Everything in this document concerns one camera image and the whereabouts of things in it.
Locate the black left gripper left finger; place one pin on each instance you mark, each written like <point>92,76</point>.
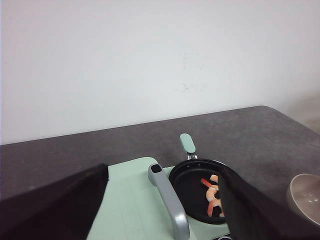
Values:
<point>62,210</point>

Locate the small black frying pan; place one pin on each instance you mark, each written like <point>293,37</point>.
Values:
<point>177,173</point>

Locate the pink shrimp pieces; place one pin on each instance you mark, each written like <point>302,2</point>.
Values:
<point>210,195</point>

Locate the breakfast maker hinged lid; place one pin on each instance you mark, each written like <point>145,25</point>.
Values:
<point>132,208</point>

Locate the mint green breakfast maker base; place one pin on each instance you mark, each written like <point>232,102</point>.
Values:
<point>207,231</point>

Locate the beige ribbed bowl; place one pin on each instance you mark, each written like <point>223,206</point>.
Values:
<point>303,196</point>

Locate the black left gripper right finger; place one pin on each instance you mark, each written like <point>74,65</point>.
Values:
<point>251,215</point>

